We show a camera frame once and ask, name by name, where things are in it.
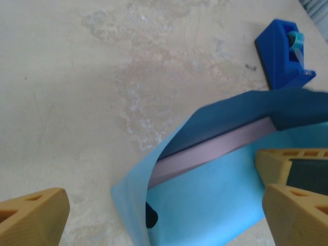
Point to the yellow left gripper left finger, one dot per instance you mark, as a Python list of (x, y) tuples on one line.
[(30, 220)]

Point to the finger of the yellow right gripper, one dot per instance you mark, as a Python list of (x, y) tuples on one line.
[(271, 164)]

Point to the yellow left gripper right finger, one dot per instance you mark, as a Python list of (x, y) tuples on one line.
[(297, 217)]

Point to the pink gift box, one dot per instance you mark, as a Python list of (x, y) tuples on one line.
[(217, 148)]

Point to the blue wrapping paper sheet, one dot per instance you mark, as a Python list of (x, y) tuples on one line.
[(205, 205)]

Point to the blue tape dispenser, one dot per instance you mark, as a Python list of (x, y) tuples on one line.
[(278, 59)]

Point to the teal tape roll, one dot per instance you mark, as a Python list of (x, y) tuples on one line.
[(296, 39)]

